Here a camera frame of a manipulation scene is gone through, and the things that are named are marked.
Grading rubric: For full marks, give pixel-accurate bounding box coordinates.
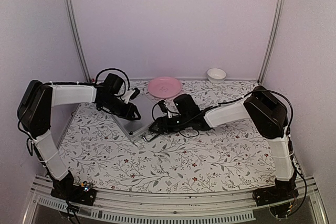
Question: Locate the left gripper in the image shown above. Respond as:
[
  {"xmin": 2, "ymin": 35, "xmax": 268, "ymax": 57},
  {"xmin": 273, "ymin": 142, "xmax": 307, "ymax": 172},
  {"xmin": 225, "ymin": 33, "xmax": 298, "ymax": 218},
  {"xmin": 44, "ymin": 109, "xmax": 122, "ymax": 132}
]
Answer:
[{"xmin": 101, "ymin": 95, "xmax": 141, "ymax": 121}]

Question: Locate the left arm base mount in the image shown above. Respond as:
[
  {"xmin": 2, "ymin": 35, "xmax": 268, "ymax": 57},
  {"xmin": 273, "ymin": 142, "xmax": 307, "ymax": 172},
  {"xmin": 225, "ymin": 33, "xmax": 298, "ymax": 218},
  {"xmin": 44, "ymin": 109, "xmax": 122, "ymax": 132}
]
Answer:
[{"xmin": 50, "ymin": 179, "xmax": 97, "ymax": 206}]

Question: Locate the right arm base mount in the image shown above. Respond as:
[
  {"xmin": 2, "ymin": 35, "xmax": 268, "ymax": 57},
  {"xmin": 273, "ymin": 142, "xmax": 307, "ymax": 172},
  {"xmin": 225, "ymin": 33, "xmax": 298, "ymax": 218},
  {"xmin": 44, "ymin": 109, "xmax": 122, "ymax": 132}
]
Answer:
[{"xmin": 253, "ymin": 179, "xmax": 299, "ymax": 206}]

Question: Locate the pink plate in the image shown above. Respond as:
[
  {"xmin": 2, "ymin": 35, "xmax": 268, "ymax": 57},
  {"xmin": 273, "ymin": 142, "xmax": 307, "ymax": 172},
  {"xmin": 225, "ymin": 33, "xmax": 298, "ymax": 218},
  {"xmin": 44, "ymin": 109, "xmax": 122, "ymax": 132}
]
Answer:
[{"xmin": 148, "ymin": 77, "xmax": 182, "ymax": 99}]

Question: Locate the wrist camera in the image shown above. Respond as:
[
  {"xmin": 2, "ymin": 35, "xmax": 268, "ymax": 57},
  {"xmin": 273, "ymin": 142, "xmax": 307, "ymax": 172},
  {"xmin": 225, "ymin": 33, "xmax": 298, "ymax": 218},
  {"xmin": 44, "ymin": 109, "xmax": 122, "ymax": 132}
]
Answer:
[
  {"xmin": 158, "ymin": 100, "xmax": 173, "ymax": 118},
  {"xmin": 121, "ymin": 88, "xmax": 140, "ymax": 104}
]

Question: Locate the aluminium poker case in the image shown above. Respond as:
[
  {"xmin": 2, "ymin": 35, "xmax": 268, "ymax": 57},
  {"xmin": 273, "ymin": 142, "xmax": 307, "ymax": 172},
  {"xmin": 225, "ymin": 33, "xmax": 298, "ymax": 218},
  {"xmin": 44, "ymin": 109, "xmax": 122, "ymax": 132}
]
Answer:
[{"xmin": 112, "ymin": 93, "xmax": 165, "ymax": 143}]

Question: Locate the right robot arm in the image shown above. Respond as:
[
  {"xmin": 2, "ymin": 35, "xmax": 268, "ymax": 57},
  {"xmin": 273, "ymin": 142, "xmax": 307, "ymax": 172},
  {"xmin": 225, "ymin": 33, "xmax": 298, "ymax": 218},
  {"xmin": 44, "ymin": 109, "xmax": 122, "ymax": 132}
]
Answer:
[{"xmin": 149, "ymin": 86, "xmax": 297, "ymax": 201}]

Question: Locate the frame post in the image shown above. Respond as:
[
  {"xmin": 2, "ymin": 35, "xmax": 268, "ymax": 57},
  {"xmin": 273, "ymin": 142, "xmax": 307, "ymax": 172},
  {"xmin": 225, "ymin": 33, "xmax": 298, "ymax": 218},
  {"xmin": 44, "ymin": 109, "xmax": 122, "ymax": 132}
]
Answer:
[
  {"xmin": 258, "ymin": 0, "xmax": 285, "ymax": 84},
  {"xmin": 64, "ymin": 0, "xmax": 91, "ymax": 82}
]

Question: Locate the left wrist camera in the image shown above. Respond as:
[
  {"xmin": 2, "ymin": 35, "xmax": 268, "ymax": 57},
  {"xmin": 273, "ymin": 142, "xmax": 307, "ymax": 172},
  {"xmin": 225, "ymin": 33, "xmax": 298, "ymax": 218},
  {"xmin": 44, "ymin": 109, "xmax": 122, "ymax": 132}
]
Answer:
[{"xmin": 121, "ymin": 88, "xmax": 140, "ymax": 104}]

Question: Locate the right frame post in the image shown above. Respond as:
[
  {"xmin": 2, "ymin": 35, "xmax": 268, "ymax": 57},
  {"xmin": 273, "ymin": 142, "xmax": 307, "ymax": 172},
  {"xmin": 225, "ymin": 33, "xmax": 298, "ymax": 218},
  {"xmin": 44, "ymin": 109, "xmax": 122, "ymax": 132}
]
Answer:
[{"xmin": 258, "ymin": 0, "xmax": 285, "ymax": 84}]

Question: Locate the white bowl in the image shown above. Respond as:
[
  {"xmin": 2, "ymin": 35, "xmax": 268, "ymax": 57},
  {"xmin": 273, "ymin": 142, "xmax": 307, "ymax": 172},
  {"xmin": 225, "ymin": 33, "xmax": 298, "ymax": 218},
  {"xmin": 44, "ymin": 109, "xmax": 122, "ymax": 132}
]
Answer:
[{"xmin": 207, "ymin": 68, "xmax": 227, "ymax": 83}]

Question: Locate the left frame post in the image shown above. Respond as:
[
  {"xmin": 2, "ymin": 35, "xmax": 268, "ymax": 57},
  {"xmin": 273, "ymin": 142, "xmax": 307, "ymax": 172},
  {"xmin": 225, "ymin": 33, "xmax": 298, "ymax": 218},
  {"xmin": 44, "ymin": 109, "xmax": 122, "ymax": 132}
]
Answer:
[{"xmin": 64, "ymin": 0, "xmax": 91, "ymax": 82}]

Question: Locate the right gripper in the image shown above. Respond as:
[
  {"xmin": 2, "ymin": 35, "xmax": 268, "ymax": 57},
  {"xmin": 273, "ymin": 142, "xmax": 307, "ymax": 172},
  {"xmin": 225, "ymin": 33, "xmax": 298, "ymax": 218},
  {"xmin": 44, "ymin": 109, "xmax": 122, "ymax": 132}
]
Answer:
[{"xmin": 148, "ymin": 114, "xmax": 190, "ymax": 135}]

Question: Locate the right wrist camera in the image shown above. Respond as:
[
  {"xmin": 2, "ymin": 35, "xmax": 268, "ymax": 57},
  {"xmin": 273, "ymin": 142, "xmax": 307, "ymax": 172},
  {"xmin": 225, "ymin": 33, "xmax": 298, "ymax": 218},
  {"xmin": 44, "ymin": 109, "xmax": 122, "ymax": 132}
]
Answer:
[{"xmin": 158, "ymin": 100, "xmax": 173, "ymax": 118}]

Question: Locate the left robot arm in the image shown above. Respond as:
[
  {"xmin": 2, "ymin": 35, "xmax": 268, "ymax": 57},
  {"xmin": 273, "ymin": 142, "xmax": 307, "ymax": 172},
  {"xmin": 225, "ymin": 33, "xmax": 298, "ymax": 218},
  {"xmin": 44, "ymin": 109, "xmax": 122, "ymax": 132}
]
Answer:
[{"xmin": 17, "ymin": 68, "xmax": 141, "ymax": 200}]

